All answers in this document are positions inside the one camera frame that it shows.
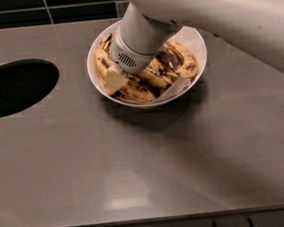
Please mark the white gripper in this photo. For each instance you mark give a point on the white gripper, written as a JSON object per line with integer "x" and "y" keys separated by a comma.
{"x": 127, "y": 61}

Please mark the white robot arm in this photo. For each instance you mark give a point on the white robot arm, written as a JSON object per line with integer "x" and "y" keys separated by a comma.
{"x": 253, "y": 26}

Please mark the white ceramic bowl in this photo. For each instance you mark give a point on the white ceramic bowl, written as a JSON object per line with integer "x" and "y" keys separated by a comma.
{"x": 92, "y": 72}

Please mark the spotted banana front left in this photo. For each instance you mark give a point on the spotted banana front left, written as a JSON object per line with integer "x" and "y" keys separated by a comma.
{"x": 135, "y": 89}

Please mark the spotted banana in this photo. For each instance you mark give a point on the spotted banana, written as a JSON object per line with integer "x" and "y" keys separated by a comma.
{"x": 188, "y": 67}
{"x": 135, "y": 89}
{"x": 152, "y": 77}

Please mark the spotted banana middle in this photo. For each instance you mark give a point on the spotted banana middle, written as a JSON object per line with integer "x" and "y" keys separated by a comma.
{"x": 152, "y": 77}

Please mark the dark bruised banana top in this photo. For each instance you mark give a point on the dark bruised banana top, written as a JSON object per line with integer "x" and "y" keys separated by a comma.
{"x": 169, "y": 57}

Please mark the spotted banana right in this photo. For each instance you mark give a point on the spotted banana right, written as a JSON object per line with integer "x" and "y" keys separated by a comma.
{"x": 188, "y": 67}

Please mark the black round counter opening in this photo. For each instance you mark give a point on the black round counter opening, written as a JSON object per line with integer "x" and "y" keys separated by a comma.
{"x": 23, "y": 83}

